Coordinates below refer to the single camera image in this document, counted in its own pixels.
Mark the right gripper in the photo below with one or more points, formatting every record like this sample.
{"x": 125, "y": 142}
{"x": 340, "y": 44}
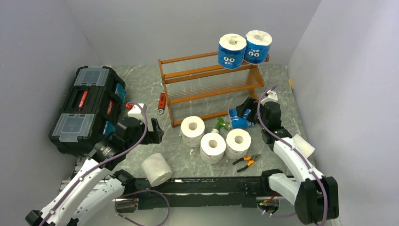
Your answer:
{"x": 250, "y": 103}

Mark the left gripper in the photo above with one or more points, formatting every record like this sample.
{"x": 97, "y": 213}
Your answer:
{"x": 154, "y": 136}

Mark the blue paper roll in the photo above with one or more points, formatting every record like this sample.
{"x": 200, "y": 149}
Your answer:
{"x": 258, "y": 46}
{"x": 237, "y": 122}
{"x": 231, "y": 51}

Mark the white floral paper roll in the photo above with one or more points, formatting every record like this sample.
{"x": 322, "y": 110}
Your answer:
{"x": 192, "y": 130}
{"x": 212, "y": 148}
{"x": 238, "y": 142}

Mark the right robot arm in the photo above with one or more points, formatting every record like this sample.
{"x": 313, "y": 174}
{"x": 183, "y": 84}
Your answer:
{"x": 313, "y": 195}

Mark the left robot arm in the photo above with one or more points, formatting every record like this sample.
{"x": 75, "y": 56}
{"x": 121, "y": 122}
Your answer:
{"x": 95, "y": 184}

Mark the orange wooden shelf rack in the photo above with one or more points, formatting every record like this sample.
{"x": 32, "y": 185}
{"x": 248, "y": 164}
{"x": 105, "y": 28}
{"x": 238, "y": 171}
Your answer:
{"x": 197, "y": 77}

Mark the green plastic pipe fitting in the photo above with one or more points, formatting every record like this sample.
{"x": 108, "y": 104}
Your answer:
{"x": 221, "y": 123}

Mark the plain white paper roll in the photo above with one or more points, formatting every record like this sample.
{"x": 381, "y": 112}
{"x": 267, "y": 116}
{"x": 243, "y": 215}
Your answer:
{"x": 156, "y": 169}

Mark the white paper roll at edge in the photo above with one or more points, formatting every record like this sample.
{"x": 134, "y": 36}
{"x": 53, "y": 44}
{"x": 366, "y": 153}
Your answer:
{"x": 305, "y": 148}

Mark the black plastic toolbox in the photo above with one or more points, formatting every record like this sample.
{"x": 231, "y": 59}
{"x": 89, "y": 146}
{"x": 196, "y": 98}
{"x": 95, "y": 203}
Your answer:
{"x": 90, "y": 110}

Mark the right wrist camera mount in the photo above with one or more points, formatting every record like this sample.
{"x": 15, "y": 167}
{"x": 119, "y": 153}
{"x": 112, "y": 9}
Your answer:
{"x": 271, "y": 96}

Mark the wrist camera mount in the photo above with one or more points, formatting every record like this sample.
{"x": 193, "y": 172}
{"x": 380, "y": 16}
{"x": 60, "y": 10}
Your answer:
{"x": 135, "y": 112}
{"x": 271, "y": 96}

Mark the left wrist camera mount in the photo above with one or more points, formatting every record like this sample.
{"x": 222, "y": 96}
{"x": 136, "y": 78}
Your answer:
{"x": 135, "y": 112}

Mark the red handled wrench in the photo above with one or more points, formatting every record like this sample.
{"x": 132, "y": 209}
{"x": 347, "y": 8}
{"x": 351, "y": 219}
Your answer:
{"x": 161, "y": 103}

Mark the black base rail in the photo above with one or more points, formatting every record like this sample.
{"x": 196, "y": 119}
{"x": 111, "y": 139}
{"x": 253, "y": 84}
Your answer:
{"x": 246, "y": 191}

